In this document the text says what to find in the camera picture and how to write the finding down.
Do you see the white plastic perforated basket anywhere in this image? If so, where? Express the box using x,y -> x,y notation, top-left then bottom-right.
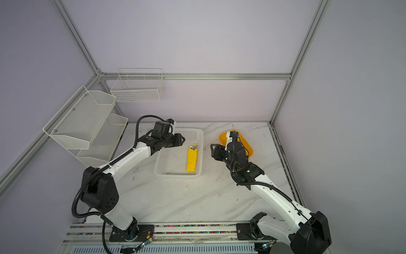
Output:
154,128 -> 204,178

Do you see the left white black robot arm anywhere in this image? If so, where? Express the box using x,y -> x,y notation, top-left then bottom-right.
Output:
71,118 -> 186,238

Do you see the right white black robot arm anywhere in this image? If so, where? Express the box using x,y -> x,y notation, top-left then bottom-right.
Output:
210,131 -> 332,254

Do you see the yellow plastic tub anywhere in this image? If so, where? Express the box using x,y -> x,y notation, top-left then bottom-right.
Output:
218,131 -> 254,158

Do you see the lower white mesh shelf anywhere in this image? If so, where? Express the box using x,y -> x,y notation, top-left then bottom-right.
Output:
76,113 -> 128,168

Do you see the white wire wall basket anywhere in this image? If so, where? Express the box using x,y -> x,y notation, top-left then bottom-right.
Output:
110,68 -> 165,103

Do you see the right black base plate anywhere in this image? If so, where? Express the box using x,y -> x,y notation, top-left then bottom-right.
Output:
236,223 -> 272,241

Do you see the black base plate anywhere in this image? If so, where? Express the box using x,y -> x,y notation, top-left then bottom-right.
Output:
236,223 -> 272,241
109,224 -> 155,242

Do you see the aluminium front rail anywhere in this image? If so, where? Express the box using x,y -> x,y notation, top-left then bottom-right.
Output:
58,221 -> 282,253

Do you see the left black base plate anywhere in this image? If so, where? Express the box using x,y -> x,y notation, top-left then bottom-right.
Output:
109,224 -> 155,242

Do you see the left black corrugated cable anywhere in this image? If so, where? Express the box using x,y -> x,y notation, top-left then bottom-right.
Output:
71,115 -> 166,254

